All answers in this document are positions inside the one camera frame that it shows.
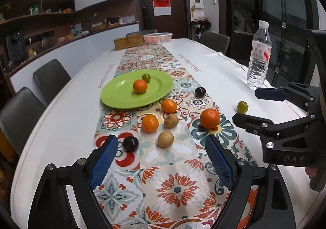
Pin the dark wooden door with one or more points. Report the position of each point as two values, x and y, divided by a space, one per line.
165 16

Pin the small orange tangerine back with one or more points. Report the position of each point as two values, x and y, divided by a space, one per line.
169 106

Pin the dark chair right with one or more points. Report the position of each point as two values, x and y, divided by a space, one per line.
215 41

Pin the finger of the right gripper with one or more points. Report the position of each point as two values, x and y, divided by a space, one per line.
305 97
264 127

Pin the green tomato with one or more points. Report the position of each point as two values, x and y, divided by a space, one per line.
146 77

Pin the clear water bottle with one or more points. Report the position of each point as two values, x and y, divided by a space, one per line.
260 56

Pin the clear plastic fruit container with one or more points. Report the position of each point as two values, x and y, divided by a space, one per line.
158 38

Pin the red door poster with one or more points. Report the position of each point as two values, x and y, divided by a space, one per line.
162 7

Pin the tan longan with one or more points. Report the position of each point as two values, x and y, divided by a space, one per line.
165 139
171 121

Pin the large dark plum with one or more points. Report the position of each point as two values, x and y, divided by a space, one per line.
130 144

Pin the small green grape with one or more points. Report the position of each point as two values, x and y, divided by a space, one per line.
242 107

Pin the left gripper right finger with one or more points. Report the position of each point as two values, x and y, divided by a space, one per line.
237 175

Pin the tan longan back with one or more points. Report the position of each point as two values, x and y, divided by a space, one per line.
171 121

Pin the dark chair far left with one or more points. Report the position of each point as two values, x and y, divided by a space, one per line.
51 79

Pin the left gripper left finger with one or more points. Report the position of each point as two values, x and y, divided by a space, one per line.
86 175

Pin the dark chair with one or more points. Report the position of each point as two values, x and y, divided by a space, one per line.
19 117
215 41
51 79

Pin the black coffee machine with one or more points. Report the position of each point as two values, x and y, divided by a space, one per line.
16 47

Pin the dark chair table end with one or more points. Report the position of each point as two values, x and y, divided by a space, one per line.
143 33

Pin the dark chair near left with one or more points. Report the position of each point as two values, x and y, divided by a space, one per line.
19 117

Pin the patterned table runner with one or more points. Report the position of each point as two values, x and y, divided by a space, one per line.
154 187

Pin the tan longan front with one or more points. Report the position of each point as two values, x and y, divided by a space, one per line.
165 139

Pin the small dark plum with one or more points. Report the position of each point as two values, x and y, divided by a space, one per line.
200 92

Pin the woven basket box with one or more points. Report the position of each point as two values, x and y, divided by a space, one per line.
128 42

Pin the green plate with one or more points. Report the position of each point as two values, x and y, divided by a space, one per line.
119 93

